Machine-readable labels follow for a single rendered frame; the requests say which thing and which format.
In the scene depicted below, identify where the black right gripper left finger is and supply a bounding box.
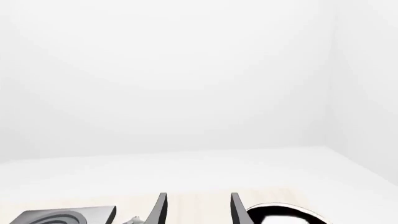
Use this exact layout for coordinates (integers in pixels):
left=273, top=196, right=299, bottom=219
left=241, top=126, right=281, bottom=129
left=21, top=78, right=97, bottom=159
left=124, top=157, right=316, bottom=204
left=143, top=192, right=168, bottom=224

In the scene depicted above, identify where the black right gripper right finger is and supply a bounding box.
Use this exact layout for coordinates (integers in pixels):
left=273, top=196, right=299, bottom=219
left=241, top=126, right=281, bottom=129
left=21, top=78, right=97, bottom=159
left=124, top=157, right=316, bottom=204
left=230, top=192, right=255, bottom=224

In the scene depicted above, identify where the black frying pan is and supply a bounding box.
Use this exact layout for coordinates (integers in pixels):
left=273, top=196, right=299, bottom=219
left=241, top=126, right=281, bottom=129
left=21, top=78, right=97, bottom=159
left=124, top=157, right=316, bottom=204
left=245, top=202, right=331, bottom=224

